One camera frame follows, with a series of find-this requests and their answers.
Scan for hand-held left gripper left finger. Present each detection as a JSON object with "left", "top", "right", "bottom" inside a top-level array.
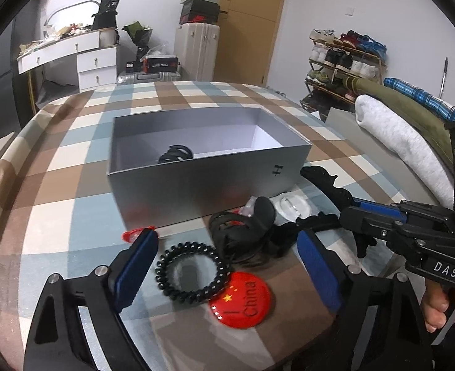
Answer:
[{"left": 23, "top": 228, "right": 160, "bottom": 371}]

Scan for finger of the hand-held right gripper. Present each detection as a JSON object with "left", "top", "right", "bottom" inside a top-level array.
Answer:
[
  {"left": 352, "top": 198, "right": 455, "bottom": 236},
  {"left": 339, "top": 207, "right": 426, "bottom": 259}
]

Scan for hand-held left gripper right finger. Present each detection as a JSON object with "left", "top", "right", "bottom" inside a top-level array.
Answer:
[{"left": 293, "top": 229, "right": 434, "bottom": 371}]

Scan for black spiral hair tie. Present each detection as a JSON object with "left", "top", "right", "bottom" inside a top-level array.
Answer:
[{"left": 155, "top": 241, "right": 228, "bottom": 306}]

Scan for black scrunchie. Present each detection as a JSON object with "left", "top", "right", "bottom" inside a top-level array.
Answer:
[{"left": 258, "top": 222, "right": 302, "bottom": 267}]

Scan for white round jewelry holder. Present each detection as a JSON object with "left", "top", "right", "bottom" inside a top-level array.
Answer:
[{"left": 271, "top": 192, "right": 314, "bottom": 225}]

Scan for black oval hair clip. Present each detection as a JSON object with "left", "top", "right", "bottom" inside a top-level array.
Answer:
[{"left": 252, "top": 197, "right": 276, "bottom": 236}]

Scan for red round badge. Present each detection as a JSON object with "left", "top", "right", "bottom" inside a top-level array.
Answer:
[{"left": 209, "top": 271, "right": 277, "bottom": 330}]

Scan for grey cardboard box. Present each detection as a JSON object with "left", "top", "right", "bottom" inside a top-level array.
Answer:
[{"left": 107, "top": 106, "right": 313, "bottom": 229}]

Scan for person's right hand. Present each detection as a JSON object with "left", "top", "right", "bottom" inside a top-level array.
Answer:
[{"left": 420, "top": 290, "right": 455, "bottom": 333}]

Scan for white folded blanket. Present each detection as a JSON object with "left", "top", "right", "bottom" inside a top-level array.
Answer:
[{"left": 354, "top": 93, "right": 455, "bottom": 209}]

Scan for blue plaid cloth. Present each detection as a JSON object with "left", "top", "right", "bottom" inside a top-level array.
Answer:
[{"left": 384, "top": 77, "right": 455, "bottom": 122}]

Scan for green rolled blanket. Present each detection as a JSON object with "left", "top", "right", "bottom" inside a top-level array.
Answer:
[{"left": 343, "top": 76, "right": 455, "bottom": 163}]

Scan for grey box lid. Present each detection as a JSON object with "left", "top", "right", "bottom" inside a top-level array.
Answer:
[{"left": 326, "top": 108, "right": 361, "bottom": 140}]

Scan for checked blanket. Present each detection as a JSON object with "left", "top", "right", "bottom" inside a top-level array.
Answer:
[{"left": 0, "top": 80, "right": 455, "bottom": 371}]

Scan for rows of shoes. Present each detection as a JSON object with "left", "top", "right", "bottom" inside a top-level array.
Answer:
[{"left": 302, "top": 29, "right": 388, "bottom": 103}]

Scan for metal shoe rack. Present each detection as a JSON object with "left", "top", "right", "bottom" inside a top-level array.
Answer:
[{"left": 300, "top": 29, "right": 388, "bottom": 113}]

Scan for silver suitcase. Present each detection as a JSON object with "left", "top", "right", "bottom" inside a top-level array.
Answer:
[{"left": 116, "top": 70, "right": 182, "bottom": 86}]

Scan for grey plastic sheet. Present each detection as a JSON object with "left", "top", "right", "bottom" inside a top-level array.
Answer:
[{"left": 38, "top": 79, "right": 79, "bottom": 105}]

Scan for black red flat box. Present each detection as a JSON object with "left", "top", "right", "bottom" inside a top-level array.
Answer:
[{"left": 143, "top": 56, "right": 179, "bottom": 75}]

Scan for white vanity desk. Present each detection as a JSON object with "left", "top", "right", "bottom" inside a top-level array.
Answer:
[{"left": 17, "top": 31, "right": 119, "bottom": 92}]

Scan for wooden door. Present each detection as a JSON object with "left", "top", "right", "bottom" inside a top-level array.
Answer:
[{"left": 212, "top": 0, "right": 290, "bottom": 86}]

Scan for white suitcase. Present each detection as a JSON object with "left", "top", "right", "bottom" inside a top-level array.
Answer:
[{"left": 174, "top": 23, "right": 221, "bottom": 83}]

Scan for dark wrapped flower bouquet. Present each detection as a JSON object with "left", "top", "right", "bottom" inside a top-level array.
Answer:
[{"left": 121, "top": 21, "right": 154, "bottom": 60}]

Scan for pile of papers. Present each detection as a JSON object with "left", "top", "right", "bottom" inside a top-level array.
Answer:
[{"left": 19, "top": 23, "right": 97, "bottom": 53}]

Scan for red black shoe box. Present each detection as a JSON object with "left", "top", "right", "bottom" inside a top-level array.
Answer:
[{"left": 179, "top": 11, "right": 220, "bottom": 26}]

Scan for black container stack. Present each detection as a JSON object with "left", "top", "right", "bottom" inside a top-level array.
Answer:
[{"left": 91, "top": 0, "right": 120, "bottom": 31}]

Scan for arched mirror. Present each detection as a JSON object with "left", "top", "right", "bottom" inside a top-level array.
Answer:
[{"left": 44, "top": 1, "right": 101, "bottom": 41}]

